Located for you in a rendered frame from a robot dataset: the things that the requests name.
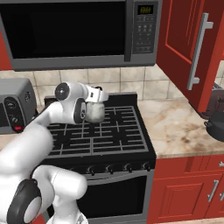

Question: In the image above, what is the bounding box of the black stove knob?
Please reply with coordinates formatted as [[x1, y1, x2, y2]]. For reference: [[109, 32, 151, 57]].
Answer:
[[122, 163, 133, 173], [87, 164, 99, 177], [142, 161, 152, 172], [106, 164, 116, 175]]

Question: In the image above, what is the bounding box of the black pot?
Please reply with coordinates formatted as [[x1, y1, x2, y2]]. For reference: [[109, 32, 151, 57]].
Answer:
[[203, 111, 224, 144]]

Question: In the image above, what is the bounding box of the silver cabinet door handle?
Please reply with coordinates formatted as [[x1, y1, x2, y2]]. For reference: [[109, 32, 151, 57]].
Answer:
[[186, 12, 214, 92]]

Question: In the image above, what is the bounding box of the red drawer front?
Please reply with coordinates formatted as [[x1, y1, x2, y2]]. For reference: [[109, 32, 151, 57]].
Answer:
[[185, 154, 224, 173]]

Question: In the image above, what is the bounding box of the red wall cabinet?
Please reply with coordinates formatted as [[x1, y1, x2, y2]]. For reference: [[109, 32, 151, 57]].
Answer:
[[0, 30, 13, 72]]

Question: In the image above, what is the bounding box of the oven door with dark window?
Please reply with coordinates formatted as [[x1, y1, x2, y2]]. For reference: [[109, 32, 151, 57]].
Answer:
[[76, 171, 155, 224]]

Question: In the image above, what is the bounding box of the black stove with grates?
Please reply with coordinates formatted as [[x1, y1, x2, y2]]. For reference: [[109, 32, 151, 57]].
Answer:
[[30, 92, 158, 224]]

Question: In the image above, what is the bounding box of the grey oven door handle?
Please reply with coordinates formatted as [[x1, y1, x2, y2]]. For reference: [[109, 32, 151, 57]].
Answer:
[[85, 170, 155, 186]]

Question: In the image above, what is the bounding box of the red lower cabinet door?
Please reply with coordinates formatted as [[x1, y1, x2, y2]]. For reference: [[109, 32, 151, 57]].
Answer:
[[146, 172, 223, 224], [204, 174, 224, 220]]

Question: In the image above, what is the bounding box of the grey toaster oven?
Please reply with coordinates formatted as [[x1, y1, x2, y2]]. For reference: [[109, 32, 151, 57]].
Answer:
[[0, 77, 39, 136]]

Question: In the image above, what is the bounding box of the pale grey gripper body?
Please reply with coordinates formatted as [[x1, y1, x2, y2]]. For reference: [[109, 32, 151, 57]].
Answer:
[[85, 101, 106, 123]]

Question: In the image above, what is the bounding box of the red cabinet door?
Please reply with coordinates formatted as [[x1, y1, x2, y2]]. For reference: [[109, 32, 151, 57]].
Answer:
[[155, 0, 224, 114], [204, 174, 224, 220], [146, 172, 223, 224]]

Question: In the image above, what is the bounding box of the black and grey microwave oven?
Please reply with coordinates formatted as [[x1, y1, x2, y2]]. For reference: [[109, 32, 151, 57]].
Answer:
[[0, 0, 164, 72]]

